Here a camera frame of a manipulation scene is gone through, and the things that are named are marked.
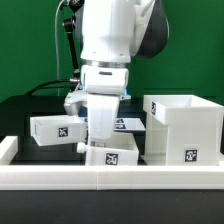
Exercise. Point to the white left fence rail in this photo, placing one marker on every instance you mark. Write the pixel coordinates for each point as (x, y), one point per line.
(8, 149)

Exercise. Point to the white front drawer box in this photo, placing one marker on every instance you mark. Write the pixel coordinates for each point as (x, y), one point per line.
(120, 150)

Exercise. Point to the white drawer box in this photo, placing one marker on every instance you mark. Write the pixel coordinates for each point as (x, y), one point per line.
(120, 150)
(56, 130)

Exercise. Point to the white fence rail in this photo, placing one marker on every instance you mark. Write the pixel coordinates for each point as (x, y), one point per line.
(35, 177)
(8, 149)

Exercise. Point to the white front fence rail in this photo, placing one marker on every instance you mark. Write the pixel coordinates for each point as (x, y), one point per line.
(35, 177)

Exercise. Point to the white drawer cabinet frame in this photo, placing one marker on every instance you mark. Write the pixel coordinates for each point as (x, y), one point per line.
(182, 130)

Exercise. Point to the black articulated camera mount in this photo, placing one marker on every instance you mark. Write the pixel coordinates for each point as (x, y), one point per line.
(69, 26)

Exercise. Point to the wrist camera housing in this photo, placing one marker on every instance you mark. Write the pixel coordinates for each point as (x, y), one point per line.
(74, 101)

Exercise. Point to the white rear drawer box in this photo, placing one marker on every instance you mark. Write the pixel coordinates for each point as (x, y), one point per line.
(56, 130)

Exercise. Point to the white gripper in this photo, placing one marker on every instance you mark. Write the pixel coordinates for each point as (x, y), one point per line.
(104, 86)

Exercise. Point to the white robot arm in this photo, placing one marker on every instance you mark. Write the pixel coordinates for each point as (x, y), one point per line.
(113, 31)

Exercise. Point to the white marker tag sheet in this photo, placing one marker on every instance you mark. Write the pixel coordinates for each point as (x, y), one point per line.
(128, 125)

